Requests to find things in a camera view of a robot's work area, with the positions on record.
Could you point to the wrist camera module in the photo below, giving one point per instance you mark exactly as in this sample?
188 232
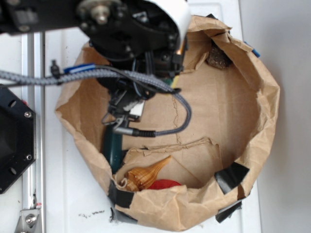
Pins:
118 116

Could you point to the dark rough rock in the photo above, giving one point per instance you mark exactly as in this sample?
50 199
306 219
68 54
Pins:
217 58

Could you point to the white plastic board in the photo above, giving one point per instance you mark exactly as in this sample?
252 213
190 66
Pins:
74 201

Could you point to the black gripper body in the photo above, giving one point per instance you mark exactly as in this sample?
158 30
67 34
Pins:
126 30

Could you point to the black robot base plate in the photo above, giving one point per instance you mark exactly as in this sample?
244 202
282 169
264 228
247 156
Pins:
17 138

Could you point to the red crumpled object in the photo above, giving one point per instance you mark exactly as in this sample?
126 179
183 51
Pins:
163 184

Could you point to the brown paper bag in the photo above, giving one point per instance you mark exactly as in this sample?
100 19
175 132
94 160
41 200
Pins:
216 159

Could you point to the orange striped conch shell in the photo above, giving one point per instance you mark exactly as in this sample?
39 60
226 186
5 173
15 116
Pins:
141 178

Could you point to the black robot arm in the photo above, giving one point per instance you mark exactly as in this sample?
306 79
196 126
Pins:
29 16

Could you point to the aluminium extrusion rail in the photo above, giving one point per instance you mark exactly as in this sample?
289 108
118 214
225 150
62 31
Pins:
33 191

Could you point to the green and yellow sponge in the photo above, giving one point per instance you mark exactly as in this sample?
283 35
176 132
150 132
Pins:
172 82

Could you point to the metal corner bracket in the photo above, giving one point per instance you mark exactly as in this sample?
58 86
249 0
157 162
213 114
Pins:
29 221

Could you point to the dark green oblong object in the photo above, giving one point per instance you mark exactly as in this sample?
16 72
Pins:
112 148

